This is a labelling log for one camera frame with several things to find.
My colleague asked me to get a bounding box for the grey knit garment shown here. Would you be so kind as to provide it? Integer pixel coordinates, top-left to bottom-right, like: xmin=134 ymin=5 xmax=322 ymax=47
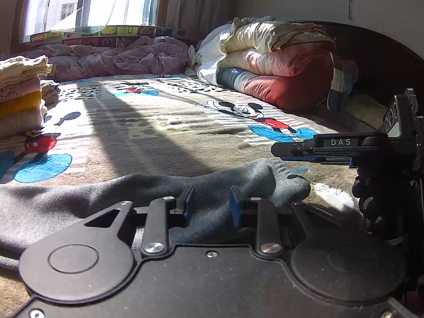
xmin=0 ymin=158 xmax=312 ymax=272

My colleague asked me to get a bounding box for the yellow folded garment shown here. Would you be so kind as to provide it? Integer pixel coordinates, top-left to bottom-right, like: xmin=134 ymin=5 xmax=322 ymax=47
xmin=0 ymin=90 xmax=43 ymax=120

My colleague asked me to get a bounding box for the window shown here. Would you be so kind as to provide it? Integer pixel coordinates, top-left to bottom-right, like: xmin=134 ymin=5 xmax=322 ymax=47
xmin=21 ymin=0 xmax=160 ymax=42

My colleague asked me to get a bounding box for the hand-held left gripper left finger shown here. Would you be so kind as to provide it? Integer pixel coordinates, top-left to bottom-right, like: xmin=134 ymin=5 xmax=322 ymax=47
xmin=84 ymin=185 xmax=196 ymax=258

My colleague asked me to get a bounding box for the tan folded garment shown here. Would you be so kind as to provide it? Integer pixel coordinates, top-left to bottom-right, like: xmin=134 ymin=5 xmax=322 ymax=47
xmin=40 ymin=81 xmax=61 ymax=111

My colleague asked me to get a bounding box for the person's right hand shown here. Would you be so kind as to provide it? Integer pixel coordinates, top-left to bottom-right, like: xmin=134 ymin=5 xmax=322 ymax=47
xmin=352 ymin=166 xmax=414 ymax=240

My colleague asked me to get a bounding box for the cartoon mouse printed blanket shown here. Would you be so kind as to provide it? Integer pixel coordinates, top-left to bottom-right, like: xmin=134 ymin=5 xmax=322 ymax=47
xmin=0 ymin=74 xmax=388 ymax=308

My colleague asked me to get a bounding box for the cream folded garment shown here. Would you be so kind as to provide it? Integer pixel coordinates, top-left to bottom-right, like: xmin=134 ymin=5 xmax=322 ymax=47
xmin=0 ymin=55 xmax=54 ymax=88

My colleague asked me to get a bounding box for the pale yellow towel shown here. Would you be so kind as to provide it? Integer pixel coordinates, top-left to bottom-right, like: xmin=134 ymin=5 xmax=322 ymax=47
xmin=344 ymin=93 xmax=388 ymax=130

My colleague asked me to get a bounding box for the white cream duvet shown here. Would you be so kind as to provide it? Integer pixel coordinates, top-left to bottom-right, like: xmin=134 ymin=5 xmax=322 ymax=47
xmin=185 ymin=16 xmax=336 ymax=83

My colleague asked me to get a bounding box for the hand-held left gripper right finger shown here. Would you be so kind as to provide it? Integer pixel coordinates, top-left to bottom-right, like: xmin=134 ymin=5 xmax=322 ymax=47
xmin=229 ymin=185 xmax=342 ymax=259

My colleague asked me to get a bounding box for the pink folded garment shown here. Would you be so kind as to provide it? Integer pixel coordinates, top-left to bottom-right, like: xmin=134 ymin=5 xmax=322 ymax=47
xmin=0 ymin=78 xmax=42 ymax=104

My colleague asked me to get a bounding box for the blue grey striped quilt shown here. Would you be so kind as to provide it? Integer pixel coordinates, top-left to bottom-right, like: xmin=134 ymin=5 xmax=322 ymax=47
xmin=215 ymin=68 xmax=266 ymax=95

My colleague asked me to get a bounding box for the purple quilt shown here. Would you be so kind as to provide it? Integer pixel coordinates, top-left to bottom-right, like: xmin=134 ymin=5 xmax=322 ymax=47
xmin=23 ymin=36 xmax=193 ymax=82

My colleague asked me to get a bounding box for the brown curtain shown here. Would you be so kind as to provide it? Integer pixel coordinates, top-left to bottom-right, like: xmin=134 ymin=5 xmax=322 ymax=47
xmin=156 ymin=0 xmax=239 ymax=45

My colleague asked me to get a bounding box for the pink red rolled quilt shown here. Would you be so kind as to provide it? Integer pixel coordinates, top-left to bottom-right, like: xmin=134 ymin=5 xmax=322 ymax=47
xmin=219 ymin=48 xmax=335 ymax=111

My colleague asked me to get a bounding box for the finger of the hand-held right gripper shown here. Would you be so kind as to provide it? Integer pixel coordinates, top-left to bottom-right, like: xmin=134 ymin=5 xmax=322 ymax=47
xmin=271 ymin=133 xmax=390 ymax=156
xmin=281 ymin=154 xmax=359 ymax=169

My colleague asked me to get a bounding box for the dark wooden headboard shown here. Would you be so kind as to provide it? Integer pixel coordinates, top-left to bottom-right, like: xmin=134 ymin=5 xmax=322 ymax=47
xmin=288 ymin=21 xmax=424 ymax=133

